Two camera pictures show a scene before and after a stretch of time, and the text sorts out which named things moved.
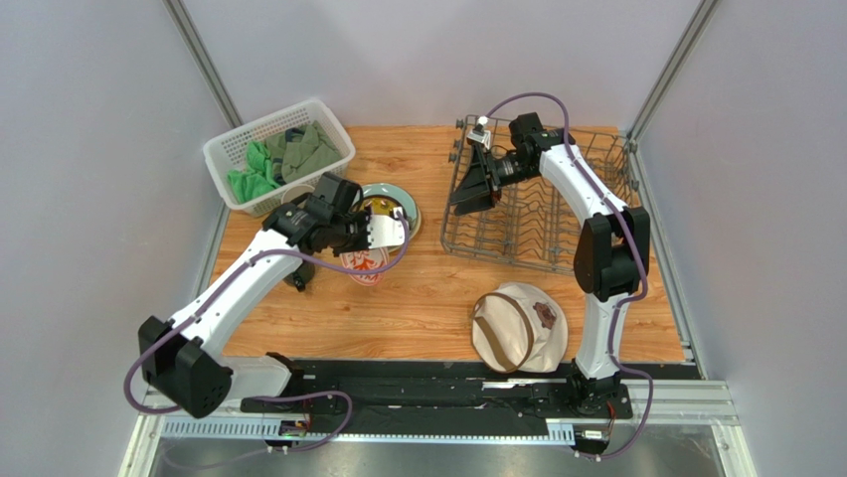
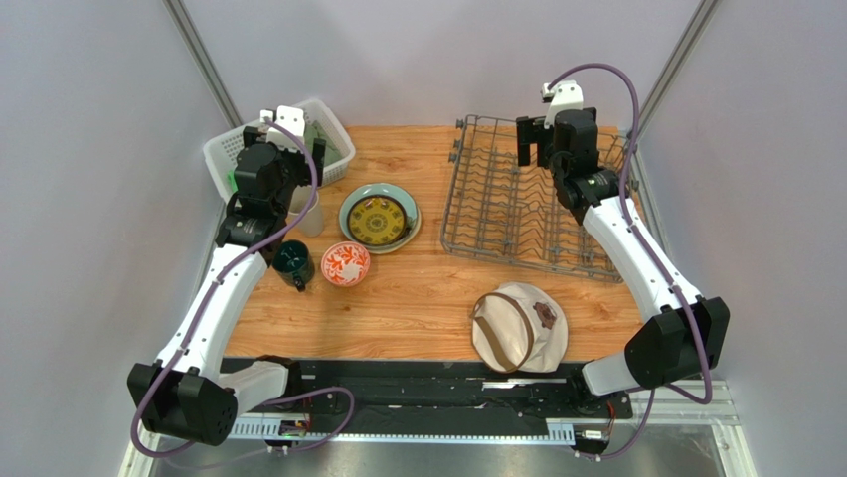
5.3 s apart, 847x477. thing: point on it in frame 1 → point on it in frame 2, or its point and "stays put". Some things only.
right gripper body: (489, 176) → (527, 138)
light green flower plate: (394, 192) stays put
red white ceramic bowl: (366, 259) → (345, 263)
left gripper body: (351, 234) → (296, 170)
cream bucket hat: (519, 328) stays put
